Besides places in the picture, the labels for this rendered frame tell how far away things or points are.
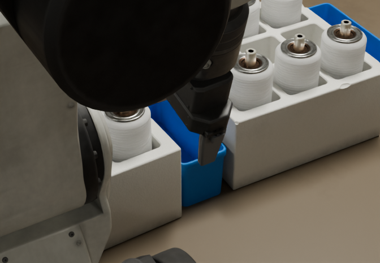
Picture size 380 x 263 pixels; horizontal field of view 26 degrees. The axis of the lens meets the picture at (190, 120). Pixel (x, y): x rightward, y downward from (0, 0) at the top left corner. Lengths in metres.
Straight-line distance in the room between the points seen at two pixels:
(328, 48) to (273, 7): 0.22
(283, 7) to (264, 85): 0.32
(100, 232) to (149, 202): 0.66
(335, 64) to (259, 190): 0.31
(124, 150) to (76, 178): 0.70
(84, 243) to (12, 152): 0.18
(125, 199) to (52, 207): 0.72
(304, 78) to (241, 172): 0.23
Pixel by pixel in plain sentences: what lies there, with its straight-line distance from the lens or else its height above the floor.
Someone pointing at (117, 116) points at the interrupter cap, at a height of 0.25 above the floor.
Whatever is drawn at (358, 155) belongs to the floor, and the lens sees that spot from 1.86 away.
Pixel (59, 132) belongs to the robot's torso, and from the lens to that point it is 0.79.
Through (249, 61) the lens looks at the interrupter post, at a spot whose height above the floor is 0.26.
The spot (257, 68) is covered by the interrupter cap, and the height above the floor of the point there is 0.25.
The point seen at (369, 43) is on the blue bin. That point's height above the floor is 0.10.
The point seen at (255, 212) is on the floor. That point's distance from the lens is 1.69.
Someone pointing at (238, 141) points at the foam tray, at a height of 0.13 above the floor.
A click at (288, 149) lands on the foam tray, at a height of 0.06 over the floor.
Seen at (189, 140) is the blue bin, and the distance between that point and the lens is 1.80.
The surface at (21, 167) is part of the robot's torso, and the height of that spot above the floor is 0.65.
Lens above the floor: 1.16
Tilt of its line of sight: 37 degrees down
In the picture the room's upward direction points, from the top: straight up
